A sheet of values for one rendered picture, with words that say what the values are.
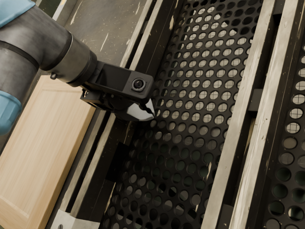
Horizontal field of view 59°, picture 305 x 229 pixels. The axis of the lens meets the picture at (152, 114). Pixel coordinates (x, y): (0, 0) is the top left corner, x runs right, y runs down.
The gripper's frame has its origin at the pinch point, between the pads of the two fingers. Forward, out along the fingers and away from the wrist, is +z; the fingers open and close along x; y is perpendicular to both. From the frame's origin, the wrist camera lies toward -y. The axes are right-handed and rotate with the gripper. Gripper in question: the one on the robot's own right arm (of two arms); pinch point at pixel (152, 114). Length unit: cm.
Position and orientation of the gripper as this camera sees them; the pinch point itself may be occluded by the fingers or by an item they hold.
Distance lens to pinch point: 58.9
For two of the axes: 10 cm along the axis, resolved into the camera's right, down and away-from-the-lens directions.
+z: 5.7, 4.1, 7.1
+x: -3.3, 9.1, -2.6
